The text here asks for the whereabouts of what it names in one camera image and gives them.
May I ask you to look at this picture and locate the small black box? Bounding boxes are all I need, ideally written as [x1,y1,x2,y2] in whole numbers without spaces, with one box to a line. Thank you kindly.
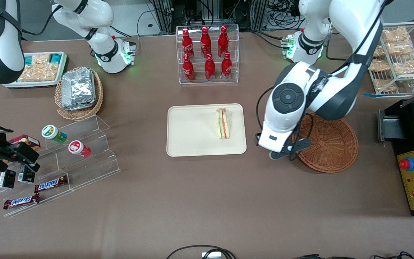
[0,169,16,189]
[17,165,36,184]

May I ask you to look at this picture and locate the black thin cable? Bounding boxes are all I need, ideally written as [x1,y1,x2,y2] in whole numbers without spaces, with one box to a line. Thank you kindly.
[293,251,414,259]

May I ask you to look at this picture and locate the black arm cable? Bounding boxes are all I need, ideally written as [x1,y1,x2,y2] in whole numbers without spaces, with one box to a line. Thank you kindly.
[256,0,391,146]
[21,4,64,36]

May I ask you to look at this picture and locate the beige rectangular tray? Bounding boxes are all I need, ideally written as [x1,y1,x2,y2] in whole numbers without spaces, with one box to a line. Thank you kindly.
[167,104,247,157]

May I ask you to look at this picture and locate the aluminium frame post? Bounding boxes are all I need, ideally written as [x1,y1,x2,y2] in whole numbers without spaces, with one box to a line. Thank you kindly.
[250,0,267,31]
[152,0,179,33]

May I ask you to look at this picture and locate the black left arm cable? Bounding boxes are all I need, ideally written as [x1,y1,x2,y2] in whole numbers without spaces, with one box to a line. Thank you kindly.
[256,0,391,146]

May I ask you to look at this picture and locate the red cola bottle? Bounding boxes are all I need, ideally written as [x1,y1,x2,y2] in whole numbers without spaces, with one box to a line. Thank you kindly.
[217,25,229,57]
[183,54,196,81]
[181,28,195,60]
[221,51,233,80]
[200,26,212,58]
[204,53,216,81]

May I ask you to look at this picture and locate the black base cables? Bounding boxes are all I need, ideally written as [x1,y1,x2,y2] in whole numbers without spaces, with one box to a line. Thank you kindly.
[252,31,288,50]

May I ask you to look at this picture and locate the foil wrapped package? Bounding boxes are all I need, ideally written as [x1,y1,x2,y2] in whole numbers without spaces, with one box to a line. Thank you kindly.
[62,97,97,112]
[61,68,97,108]

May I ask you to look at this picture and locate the brown table cover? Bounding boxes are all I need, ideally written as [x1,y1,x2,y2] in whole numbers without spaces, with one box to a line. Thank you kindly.
[0,29,414,259]

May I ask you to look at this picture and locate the clear acrylic bottle rack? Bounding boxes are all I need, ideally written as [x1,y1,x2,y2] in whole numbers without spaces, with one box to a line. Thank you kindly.
[176,24,240,85]

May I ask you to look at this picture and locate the green white-lid canister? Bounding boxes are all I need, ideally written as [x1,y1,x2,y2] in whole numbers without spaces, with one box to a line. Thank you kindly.
[42,125,68,144]

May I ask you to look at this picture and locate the clear acrylic stepped stand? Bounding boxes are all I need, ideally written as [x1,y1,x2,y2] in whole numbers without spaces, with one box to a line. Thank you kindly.
[0,114,122,218]

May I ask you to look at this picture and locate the Snickers bar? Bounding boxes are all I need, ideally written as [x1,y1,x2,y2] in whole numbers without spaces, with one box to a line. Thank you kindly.
[3,194,41,210]
[34,175,68,194]

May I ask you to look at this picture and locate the black looped cable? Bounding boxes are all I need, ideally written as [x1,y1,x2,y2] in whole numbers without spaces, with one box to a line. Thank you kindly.
[166,245,237,259]

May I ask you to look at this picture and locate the round brown wicker basket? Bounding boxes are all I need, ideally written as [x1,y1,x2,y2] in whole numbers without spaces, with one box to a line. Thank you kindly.
[292,112,359,174]

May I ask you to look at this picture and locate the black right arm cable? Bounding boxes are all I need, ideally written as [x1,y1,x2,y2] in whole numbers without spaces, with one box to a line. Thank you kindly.
[21,4,64,36]

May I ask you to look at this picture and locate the triangular sandwich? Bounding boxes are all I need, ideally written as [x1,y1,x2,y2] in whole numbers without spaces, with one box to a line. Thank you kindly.
[216,107,232,140]

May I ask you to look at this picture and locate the white rectangular snack tray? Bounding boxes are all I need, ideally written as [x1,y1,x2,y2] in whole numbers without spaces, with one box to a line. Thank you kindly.
[3,51,69,89]

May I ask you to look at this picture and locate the black cable bundle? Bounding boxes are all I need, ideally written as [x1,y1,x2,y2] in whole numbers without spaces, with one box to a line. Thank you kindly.
[266,0,301,23]

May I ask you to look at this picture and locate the red white-lid canister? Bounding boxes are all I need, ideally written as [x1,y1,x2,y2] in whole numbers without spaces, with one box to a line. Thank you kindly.
[68,140,92,158]

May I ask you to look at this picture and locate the oval tan wicker basket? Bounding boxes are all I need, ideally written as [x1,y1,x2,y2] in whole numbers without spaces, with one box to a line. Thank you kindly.
[55,67,104,121]

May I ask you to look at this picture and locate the grey metal bracket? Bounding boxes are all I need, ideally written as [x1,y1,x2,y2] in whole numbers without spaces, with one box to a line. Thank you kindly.
[378,110,407,144]

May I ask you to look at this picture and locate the black appliance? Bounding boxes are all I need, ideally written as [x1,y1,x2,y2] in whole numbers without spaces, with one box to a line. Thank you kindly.
[378,99,414,217]

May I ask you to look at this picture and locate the red brown snack box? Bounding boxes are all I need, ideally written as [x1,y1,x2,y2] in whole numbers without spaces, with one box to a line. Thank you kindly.
[8,134,41,151]

